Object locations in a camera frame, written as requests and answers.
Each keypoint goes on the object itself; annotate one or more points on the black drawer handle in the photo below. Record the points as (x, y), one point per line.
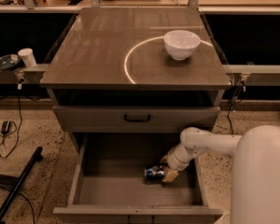
(137, 118)

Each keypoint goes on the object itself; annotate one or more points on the black power adapter left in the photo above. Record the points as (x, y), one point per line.
(5, 127)

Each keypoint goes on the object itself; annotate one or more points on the white paper cup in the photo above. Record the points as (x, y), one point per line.
(27, 57)

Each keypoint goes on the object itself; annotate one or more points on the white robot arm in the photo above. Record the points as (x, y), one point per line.
(255, 187)

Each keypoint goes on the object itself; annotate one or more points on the grey drawer cabinet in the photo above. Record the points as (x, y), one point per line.
(115, 56)

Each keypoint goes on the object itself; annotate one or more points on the open grey middle drawer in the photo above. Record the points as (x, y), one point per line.
(109, 186)

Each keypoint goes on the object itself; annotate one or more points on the dark blue plate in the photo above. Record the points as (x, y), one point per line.
(9, 62)

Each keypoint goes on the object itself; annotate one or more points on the blue pepsi can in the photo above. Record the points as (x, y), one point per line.
(154, 172)

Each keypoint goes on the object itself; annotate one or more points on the closed grey top drawer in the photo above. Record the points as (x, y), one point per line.
(109, 119)

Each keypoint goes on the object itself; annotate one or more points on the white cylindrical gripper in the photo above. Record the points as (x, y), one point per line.
(174, 163)

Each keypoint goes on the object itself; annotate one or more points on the white ceramic bowl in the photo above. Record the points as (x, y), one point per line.
(180, 44)

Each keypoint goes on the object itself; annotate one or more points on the black metal pole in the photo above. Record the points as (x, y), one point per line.
(13, 184)

